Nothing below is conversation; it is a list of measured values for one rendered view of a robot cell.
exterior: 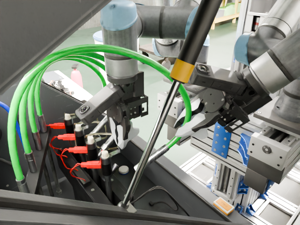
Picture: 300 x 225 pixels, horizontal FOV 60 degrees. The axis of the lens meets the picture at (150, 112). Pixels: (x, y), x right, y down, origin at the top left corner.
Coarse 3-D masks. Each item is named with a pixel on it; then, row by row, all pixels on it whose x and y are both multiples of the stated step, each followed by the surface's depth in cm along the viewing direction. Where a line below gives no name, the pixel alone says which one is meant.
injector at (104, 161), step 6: (102, 162) 67; (108, 162) 67; (102, 168) 68; (108, 168) 68; (114, 168) 71; (102, 174) 70; (108, 174) 69; (108, 180) 71; (108, 186) 72; (108, 192) 73; (108, 198) 74
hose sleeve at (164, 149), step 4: (164, 144) 62; (160, 148) 61; (164, 148) 61; (168, 148) 61; (156, 152) 61; (160, 152) 61; (164, 152) 61; (152, 156) 61; (156, 156) 61; (160, 156) 62; (148, 160) 61; (152, 160) 61; (148, 164) 62
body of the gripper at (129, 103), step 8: (112, 80) 58; (120, 80) 57; (128, 80) 58; (136, 80) 62; (128, 88) 62; (136, 88) 63; (128, 96) 63; (136, 96) 64; (144, 96) 64; (120, 104) 60; (128, 104) 61; (136, 104) 62; (112, 112) 64; (120, 112) 61; (128, 112) 62; (136, 112) 65; (144, 112) 65; (120, 120) 62
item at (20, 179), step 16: (64, 48) 45; (80, 48) 45; (96, 48) 45; (112, 48) 46; (48, 64) 45; (160, 64) 51; (16, 96) 46; (16, 112) 47; (16, 144) 51; (16, 160) 52; (16, 176) 54
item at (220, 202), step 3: (216, 201) 74; (219, 201) 74; (222, 201) 74; (213, 204) 75; (219, 204) 73; (222, 204) 73; (225, 204) 73; (228, 204) 73; (222, 207) 72; (225, 207) 72; (228, 207) 72; (231, 207) 72; (222, 210) 72; (228, 210) 71; (225, 213) 72; (228, 213) 71
